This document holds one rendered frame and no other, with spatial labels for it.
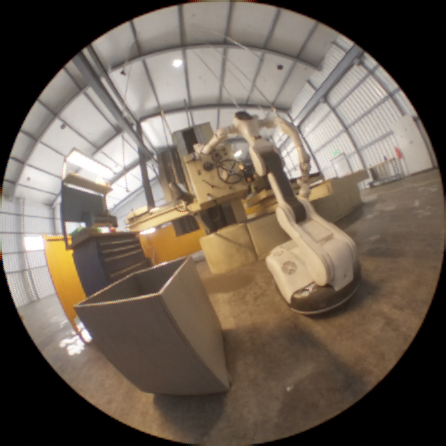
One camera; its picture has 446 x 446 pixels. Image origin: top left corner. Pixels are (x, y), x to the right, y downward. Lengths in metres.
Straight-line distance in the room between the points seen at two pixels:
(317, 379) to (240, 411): 0.30
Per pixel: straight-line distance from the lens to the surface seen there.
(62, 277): 2.31
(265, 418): 0.67
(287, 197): 0.98
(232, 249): 2.05
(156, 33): 7.95
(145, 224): 2.51
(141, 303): 0.38
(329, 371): 0.72
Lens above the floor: 0.66
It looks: 1 degrees up
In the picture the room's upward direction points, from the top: 19 degrees counter-clockwise
